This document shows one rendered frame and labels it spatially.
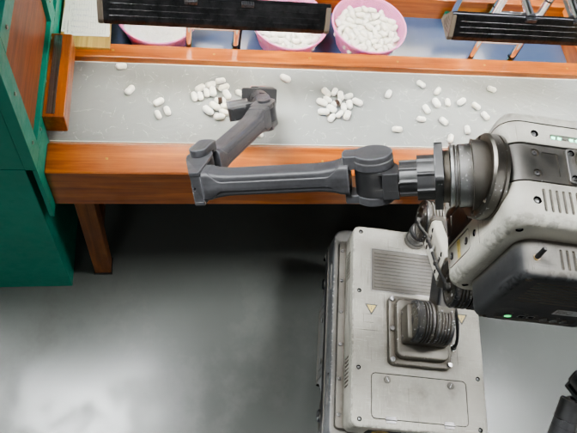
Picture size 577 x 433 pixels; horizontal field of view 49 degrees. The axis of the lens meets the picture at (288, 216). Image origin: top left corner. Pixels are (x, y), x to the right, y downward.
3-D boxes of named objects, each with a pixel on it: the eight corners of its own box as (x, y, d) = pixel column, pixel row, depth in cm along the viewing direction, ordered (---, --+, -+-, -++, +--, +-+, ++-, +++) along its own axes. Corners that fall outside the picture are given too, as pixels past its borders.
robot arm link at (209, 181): (179, 214, 133) (169, 170, 128) (198, 186, 145) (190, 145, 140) (395, 206, 123) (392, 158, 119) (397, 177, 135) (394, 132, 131)
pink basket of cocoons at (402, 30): (403, 72, 224) (412, 54, 216) (331, 70, 220) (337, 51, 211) (392, 16, 236) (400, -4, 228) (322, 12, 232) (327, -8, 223)
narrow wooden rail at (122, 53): (574, 94, 235) (591, 75, 225) (62, 77, 204) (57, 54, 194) (570, 82, 237) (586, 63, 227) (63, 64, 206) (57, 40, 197)
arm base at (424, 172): (443, 211, 124) (444, 179, 114) (401, 213, 126) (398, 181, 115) (440, 173, 128) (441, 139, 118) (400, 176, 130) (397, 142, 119)
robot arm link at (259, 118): (215, 197, 139) (205, 151, 134) (191, 196, 141) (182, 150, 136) (282, 128, 174) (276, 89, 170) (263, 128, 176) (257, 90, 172)
